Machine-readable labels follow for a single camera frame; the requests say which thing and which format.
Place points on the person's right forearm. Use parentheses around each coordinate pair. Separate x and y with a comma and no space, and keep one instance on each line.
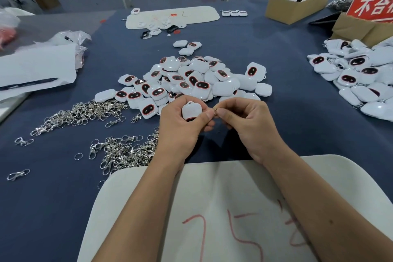
(325,209)

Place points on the person's right hand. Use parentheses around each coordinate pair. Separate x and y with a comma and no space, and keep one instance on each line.
(255,127)

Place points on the white paper sheet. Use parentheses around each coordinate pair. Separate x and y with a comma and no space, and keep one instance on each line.
(37,62)

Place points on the person's left forearm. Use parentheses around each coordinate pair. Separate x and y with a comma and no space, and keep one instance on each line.
(138,216)

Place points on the white foam board red marks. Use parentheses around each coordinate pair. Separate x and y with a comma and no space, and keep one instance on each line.
(215,197)

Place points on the red sign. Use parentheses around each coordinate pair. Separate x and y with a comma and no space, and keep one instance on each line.
(371,6)

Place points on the person's left hand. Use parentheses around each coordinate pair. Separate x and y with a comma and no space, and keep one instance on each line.
(175,133)

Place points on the black pen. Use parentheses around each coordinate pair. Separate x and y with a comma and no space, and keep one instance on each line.
(27,84)

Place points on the white plastic bag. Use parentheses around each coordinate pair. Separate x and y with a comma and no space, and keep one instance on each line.
(12,18)

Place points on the long white foam board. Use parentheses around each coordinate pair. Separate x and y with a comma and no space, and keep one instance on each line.
(196,14)

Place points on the orange bag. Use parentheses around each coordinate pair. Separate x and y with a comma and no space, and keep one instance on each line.
(6,36)

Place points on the white tag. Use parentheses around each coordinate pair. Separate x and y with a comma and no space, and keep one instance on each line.
(191,110)

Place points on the flat brown cardboard box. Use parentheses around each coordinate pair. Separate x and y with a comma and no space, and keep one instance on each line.
(353,30)

